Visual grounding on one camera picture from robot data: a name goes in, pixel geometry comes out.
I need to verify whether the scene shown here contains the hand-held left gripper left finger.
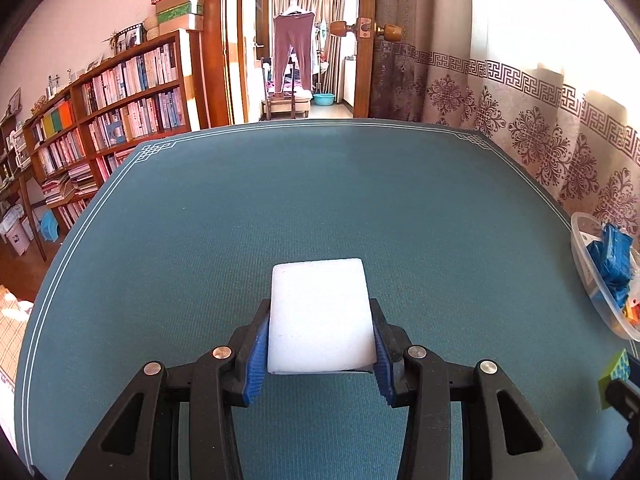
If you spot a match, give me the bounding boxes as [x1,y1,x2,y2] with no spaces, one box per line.
[65,299,273,480]

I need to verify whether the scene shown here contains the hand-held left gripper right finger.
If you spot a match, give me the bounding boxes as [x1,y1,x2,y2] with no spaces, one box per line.
[369,297,581,480]

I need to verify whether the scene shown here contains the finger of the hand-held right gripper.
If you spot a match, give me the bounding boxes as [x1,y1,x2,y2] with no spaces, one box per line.
[604,379,640,441]

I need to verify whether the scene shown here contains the green block with blue dots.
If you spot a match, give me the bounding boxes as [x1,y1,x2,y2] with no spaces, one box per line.
[598,349,632,411]

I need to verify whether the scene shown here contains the white foam block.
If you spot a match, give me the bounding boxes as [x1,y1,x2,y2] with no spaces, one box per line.
[266,258,378,375]

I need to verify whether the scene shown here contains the blue snack packet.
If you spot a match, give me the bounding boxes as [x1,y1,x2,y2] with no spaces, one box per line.
[586,223,635,308]

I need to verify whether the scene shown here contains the clear plastic container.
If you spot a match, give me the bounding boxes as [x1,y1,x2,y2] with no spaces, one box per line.
[570,211,640,343]

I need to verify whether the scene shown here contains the teal table mat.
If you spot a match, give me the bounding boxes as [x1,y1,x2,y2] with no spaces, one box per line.
[14,119,640,480]

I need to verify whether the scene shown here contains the orange checked blanket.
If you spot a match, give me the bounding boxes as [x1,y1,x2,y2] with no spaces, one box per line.
[0,285,36,396]

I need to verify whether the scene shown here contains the blue plastic stool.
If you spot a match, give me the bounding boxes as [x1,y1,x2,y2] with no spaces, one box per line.
[39,210,61,243]

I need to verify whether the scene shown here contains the wooden chair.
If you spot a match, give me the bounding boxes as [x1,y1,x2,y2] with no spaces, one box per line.
[261,57,311,121]

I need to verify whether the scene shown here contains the white storage bins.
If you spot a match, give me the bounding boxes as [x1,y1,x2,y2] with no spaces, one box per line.
[0,205,36,258]

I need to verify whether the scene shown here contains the wooden door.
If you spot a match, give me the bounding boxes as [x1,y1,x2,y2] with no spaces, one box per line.
[352,0,377,120]

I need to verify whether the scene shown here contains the wooden desk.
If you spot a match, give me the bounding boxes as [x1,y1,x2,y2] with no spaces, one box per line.
[0,115,48,261]

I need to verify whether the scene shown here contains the patterned curtain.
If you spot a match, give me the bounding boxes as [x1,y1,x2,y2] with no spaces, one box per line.
[370,0,640,241]

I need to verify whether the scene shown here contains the wooden bookshelf with books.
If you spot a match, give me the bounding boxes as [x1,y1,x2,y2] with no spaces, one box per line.
[22,29,211,233]

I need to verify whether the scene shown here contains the hanging purple pants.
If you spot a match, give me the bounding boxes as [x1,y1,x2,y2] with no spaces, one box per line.
[272,10,318,98]

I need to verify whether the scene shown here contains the wooden door knob set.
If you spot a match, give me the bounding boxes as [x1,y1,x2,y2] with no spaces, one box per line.
[330,17,403,42]

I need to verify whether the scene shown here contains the green box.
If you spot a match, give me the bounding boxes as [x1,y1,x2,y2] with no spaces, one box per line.
[157,4,205,23]

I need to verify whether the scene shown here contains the film-strip photo frame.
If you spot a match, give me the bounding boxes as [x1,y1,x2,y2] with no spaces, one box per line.
[112,25,143,56]

